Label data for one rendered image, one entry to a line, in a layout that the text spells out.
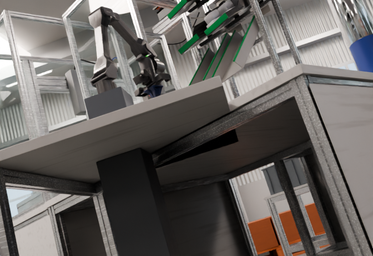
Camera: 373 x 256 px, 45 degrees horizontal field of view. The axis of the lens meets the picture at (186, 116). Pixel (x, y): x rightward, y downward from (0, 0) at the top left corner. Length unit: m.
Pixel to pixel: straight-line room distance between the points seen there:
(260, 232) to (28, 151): 3.80
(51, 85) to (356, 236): 2.20
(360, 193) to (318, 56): 5.06
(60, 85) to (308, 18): 4.20
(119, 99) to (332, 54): 4.95
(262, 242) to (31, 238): 2.83
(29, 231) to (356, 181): 1.76
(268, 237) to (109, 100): 3.47
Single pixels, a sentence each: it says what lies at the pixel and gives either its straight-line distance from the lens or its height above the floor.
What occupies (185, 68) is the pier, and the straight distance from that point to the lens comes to 6.08.
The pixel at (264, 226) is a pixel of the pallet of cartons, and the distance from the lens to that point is 4.81.
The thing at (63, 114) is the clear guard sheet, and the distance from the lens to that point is 3.27.
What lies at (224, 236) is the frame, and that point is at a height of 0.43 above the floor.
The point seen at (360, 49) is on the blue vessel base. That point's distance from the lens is 2.26.
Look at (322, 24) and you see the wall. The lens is 6.43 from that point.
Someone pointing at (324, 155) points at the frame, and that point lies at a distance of 1.25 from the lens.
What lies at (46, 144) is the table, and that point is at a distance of 1.20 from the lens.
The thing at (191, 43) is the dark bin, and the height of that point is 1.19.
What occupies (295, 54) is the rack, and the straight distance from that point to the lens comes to 1.81.
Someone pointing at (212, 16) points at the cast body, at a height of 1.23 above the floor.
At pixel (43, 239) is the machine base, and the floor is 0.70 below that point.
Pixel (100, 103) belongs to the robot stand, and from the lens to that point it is 1.58.
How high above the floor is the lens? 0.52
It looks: 14 degrees up
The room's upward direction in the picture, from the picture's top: 17 degrees counter-clockwise
